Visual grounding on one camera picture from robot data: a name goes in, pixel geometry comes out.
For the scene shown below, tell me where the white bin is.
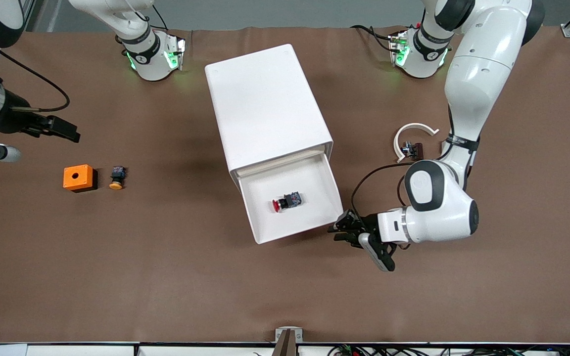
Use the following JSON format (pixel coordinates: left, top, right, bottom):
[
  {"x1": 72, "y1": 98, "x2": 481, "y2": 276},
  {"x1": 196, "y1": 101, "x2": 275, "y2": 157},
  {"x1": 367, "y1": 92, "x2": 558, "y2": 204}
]
[{"x1": 238, "y1": 151, "x2": 344, "y2": 245}]

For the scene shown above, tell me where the red mushroom push button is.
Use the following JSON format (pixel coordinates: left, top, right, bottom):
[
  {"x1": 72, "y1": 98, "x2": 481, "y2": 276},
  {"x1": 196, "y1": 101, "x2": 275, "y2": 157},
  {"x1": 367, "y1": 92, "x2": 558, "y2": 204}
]
[{"x1": 272, "y1": 192, "x2": 303, "y2": 213}]

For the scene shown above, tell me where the yellow mushroom push button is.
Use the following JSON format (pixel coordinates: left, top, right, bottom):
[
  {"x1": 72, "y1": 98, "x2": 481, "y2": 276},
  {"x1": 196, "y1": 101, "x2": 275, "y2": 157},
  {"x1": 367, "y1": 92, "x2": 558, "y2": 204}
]
[{"x1": 108, "y1": 166, "x2": 127, "y2": 190}]

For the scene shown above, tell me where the white drawer cabinet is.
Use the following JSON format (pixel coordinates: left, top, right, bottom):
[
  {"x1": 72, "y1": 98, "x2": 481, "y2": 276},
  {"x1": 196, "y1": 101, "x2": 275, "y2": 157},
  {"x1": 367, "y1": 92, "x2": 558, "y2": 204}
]
[{"x1": 204, "y1": 44, "x2": 334, "y2": 187}]

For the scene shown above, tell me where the orange box with hole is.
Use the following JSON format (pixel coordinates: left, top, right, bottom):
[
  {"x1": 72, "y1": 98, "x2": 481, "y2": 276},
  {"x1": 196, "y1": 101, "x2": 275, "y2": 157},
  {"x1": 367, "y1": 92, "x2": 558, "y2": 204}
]
[{"x1": 63, "y1": 164, "x2": 94, "y2": 192}]

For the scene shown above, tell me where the small brown electrical component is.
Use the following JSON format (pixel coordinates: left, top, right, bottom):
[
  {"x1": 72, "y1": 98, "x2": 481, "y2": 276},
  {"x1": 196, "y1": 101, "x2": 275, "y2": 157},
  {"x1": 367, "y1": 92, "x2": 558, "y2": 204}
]
[{"x1": 401, "y1": 141, "x2": 424, "y2": 161}]

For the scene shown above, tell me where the white curved plastic part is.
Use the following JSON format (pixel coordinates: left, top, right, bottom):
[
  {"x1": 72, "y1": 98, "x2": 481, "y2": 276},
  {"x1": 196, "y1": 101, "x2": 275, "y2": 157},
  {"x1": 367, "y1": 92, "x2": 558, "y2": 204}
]
[{"x1": 393, "y1": 123, "x2": 440, "y2": 164}]

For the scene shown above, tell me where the brown table cover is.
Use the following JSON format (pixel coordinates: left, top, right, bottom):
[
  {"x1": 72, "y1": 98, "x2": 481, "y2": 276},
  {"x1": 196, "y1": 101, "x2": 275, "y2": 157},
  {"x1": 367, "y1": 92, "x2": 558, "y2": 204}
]
[{"x1": 0, "y1": 26, "x2": 570, "y2": 345}]

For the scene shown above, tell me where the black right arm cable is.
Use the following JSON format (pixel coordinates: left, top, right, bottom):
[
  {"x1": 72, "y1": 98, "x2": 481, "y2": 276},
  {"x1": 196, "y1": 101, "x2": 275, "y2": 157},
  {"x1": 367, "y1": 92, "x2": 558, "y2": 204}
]
[{"x1": 0, "y1": 47, "x2": 71, "y2": 113}]

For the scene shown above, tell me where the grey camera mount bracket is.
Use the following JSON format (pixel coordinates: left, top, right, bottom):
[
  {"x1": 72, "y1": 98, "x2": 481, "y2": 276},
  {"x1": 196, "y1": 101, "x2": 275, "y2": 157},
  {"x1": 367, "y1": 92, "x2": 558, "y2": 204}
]
[{"x1": 273, "y1": 326, "x2": 304, "y2": 356}]

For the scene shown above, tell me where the black arm base cable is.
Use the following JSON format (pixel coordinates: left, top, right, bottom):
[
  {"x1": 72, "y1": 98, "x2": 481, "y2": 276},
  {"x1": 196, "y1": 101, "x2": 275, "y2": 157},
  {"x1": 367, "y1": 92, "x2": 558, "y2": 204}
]
[{"x1": 350, "y1": 24, "x2": 395, "y2": 44}]

